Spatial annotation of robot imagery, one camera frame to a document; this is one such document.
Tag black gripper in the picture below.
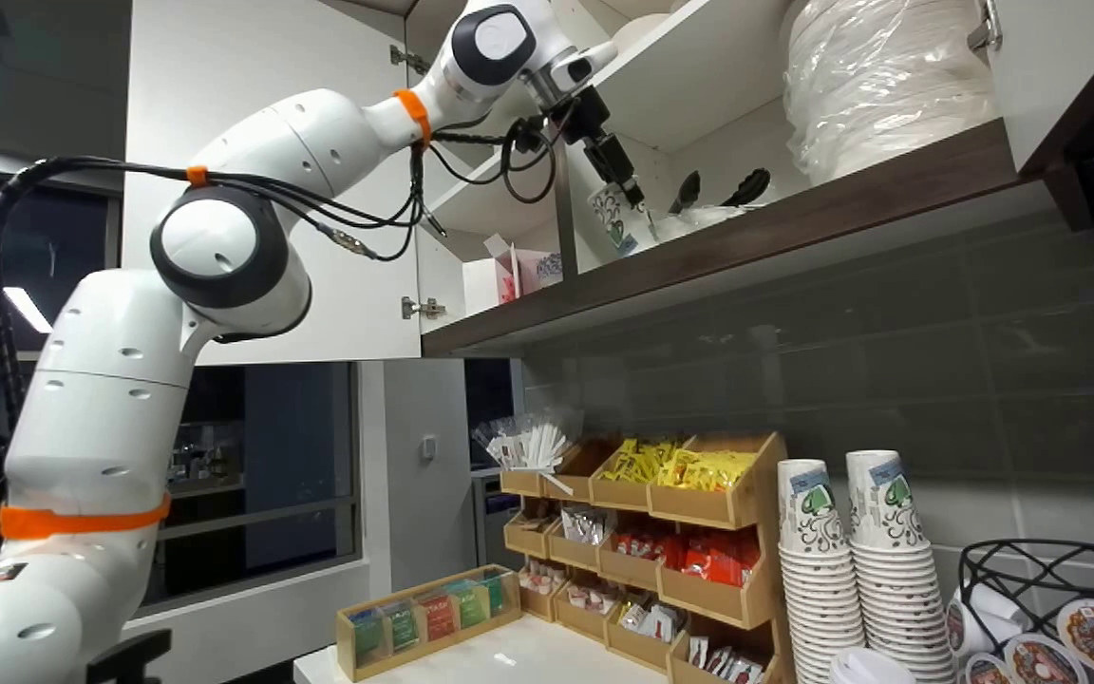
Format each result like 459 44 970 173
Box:
554 86 645 205

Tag white green paper cup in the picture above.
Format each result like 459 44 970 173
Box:
568 152 656 261

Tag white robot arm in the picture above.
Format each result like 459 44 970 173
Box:
0 0 617 684

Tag black items on shelf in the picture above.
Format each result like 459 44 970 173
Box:
669 166 777 214

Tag open white cabinet door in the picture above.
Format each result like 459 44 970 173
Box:
126 0 423 366

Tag left paper cup stack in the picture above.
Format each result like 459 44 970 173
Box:
780 458 868 684

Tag paper cup stack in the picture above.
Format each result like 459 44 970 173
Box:
780 458 868 684
846 449 954 684

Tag right paper cup stack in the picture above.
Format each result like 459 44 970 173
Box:
846 449 954 684

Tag red white box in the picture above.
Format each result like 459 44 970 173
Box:
485 235 564 305

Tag white stirrer packets bundle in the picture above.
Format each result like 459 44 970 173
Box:
485 420 570 492

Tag yellow sachets left bin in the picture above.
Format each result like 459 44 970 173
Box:
602 438 677 482

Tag yellow sachets bin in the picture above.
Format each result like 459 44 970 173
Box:
602 438 677 482
653 449 758 490

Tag yellow sachets right bin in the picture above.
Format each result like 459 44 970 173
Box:
653 449 758 490

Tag wooden condiment organizer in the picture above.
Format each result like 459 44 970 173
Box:
504 432 793 684

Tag red sachets bin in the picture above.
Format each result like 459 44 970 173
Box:
667 533 759 584

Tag wooden tea bag box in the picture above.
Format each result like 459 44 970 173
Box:
334 565 521 680

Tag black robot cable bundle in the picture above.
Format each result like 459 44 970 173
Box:
0 97 578 420

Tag wall cabinet with shelves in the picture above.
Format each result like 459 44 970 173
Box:
398 0 1094 358

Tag black wire basket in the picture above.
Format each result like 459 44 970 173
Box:
949 541 1094 684

